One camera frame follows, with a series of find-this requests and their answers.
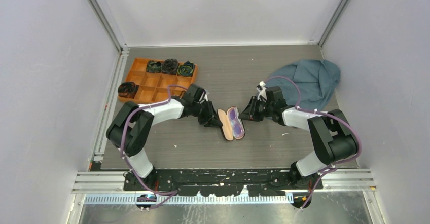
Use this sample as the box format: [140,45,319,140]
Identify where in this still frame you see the orange compartment tray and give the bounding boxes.
[117,57,198,104]

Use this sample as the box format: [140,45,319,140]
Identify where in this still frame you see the dark teal cloth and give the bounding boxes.
[265,59,341,110]

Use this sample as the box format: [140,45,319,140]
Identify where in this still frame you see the black glasses case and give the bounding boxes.
[217,109,236,141]

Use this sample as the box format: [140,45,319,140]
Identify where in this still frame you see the dark brown rolled tie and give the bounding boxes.
[161,58,179,75]

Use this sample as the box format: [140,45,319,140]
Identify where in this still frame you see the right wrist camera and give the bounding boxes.
[257,81,267,102]

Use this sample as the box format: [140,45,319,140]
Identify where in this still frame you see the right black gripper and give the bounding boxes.
[239,96,274,122]

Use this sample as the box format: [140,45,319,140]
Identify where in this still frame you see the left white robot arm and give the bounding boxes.
[105,84,223,191]

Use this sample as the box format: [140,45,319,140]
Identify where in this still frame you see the black orange rolled tie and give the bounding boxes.
[117,82,139,99]

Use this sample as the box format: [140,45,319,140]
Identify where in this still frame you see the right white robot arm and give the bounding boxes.
[239,84,359,189]

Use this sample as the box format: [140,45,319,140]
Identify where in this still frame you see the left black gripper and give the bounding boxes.
[192,100,223,129]

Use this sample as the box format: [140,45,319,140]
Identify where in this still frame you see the purple sunglasses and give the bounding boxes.
[227,106,245,140]

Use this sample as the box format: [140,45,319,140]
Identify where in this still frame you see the dark green rolled tie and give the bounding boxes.
[146,60,162,73]

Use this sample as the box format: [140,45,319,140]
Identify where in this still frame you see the green yellow rolled tie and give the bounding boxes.
[177,61,195,77]

